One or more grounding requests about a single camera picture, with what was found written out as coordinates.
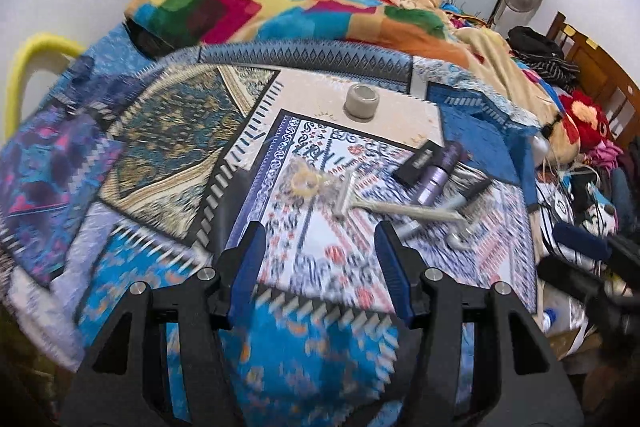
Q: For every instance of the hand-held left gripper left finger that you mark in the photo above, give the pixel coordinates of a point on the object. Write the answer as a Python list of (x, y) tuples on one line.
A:
[(250, 257)]

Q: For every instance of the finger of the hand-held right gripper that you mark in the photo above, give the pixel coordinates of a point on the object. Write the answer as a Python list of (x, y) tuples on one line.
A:
[(580, 241), (570, 277)]

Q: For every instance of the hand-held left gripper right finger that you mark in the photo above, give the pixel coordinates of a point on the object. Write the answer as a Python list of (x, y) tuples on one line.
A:
[(392, 267)]

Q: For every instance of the clear plastic bottle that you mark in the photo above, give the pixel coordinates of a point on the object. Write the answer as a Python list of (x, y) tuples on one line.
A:
[(551, 318)]

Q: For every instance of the white disposable razor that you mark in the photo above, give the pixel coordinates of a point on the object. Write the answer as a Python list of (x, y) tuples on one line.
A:
[(395, 208)]

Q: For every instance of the purple bottle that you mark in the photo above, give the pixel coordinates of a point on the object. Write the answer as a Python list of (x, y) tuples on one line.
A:
[(437, 179)]

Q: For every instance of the small black box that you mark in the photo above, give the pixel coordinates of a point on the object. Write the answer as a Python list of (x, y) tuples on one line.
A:
[(415, 163)]

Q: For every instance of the black tube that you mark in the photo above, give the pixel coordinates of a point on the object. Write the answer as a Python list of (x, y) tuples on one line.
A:
[(472, 192)]

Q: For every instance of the black sunglasses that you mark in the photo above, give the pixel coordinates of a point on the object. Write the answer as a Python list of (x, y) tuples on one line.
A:
[(551, 127)]

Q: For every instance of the red plush toy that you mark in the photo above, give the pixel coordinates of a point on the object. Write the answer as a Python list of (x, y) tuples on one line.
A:
[(585, 117)]

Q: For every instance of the blue patterned bed sheet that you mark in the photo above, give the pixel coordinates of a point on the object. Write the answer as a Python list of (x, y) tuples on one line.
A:
[(150, 132)]

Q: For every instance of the striped cloth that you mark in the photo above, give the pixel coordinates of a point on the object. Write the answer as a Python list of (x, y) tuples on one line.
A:
[(555, 69)]

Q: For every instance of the wooden headboard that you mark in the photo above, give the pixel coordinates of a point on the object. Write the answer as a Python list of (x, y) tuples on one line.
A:
[(600, 67)]

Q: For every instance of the beige blanket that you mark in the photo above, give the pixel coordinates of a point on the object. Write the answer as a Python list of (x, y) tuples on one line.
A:
[(500, 57)]

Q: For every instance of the black bag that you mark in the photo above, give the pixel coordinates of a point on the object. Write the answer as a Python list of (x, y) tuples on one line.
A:
[(535, 41)]

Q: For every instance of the purple patterned cloth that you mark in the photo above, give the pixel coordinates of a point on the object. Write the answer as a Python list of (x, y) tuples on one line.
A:
[(50, 187)]

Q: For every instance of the colourful patchwork blanket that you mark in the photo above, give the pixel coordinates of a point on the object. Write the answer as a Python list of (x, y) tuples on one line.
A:
[(300, 7)]

